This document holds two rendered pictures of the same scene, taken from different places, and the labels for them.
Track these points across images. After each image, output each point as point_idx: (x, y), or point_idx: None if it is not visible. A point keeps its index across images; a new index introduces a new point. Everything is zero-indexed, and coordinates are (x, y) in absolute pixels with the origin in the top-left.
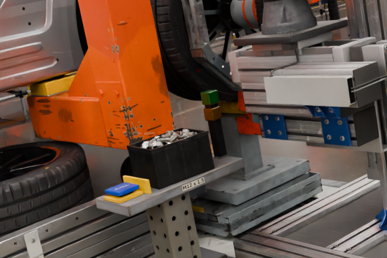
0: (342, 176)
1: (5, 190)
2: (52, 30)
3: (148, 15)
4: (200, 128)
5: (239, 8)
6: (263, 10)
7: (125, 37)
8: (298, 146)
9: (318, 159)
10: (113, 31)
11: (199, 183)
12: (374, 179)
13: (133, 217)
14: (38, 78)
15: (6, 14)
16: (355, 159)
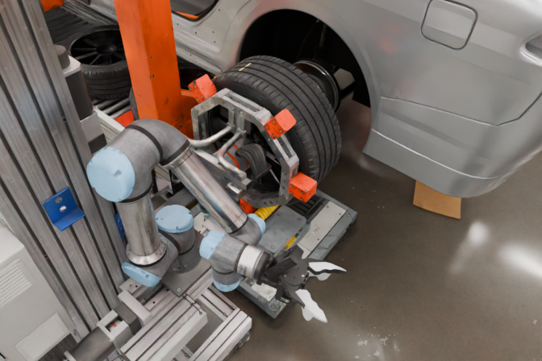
0: (351, 293)
1: (134, 109)
2: (221, 54)
3: (152, 102)
4: (521, 174)
5: None
6: None
7: (139, 101)
8: (447, 257)
9: (402, 274)
10: (134, 94)
11: None
12: (203, 295)
13: (160, 168)
14: (210, 72)
15: (203, 28)
16: (398, 304)
